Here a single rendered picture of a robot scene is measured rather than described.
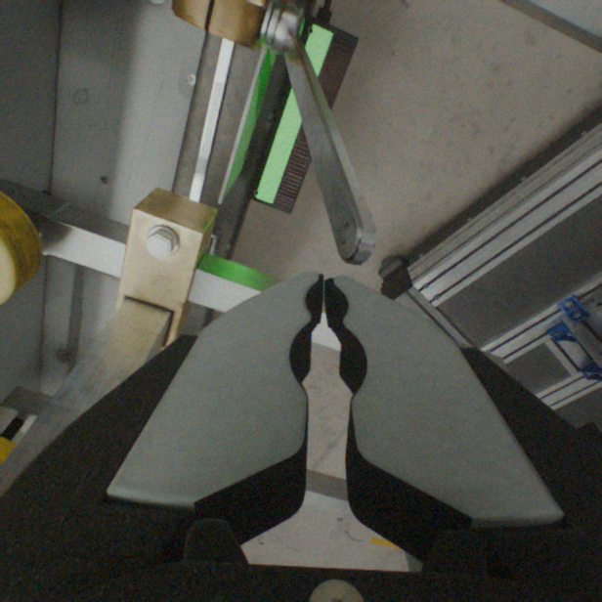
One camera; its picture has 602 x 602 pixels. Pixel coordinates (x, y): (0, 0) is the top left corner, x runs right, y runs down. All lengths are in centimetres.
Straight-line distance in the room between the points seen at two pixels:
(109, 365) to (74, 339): 46
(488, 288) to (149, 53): 89
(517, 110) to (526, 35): 16
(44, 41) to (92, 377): 37
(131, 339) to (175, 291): 5
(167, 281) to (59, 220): 9
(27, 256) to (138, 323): 8
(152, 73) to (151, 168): 10
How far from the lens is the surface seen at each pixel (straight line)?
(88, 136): 58
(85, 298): 68
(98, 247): 34
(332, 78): 42
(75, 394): 27
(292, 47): 24
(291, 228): 122
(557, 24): 31
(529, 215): 106
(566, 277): 120
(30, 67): 54
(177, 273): 32
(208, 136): 44
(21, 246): 31
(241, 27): 26
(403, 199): 121
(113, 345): 30
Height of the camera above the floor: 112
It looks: 58 degrees down
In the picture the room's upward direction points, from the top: 175 degrees counter-clockwise
